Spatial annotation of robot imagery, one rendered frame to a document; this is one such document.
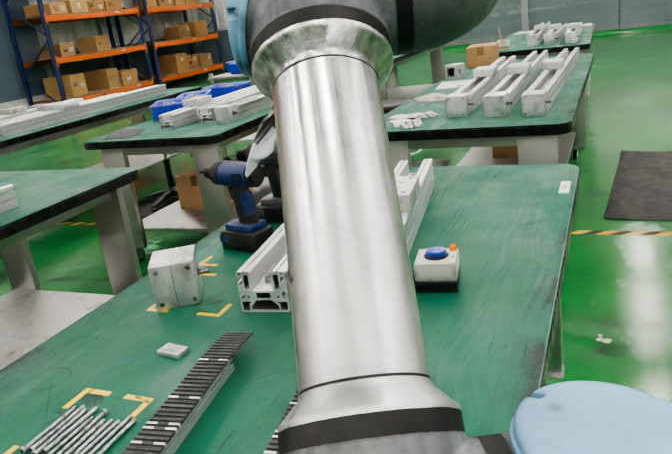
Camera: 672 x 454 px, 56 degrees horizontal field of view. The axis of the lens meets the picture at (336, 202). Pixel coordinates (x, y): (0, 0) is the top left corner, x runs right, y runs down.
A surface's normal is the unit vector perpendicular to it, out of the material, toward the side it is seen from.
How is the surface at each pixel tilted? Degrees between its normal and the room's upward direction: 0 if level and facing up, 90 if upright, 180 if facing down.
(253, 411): 0
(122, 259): 90
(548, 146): 90
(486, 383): 0
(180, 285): 90
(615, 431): 7
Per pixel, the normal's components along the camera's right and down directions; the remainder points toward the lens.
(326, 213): -0.30, -0.37
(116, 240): -0.37, 0.32
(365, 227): 0.30, -0.43
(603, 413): -0.01, -0.95
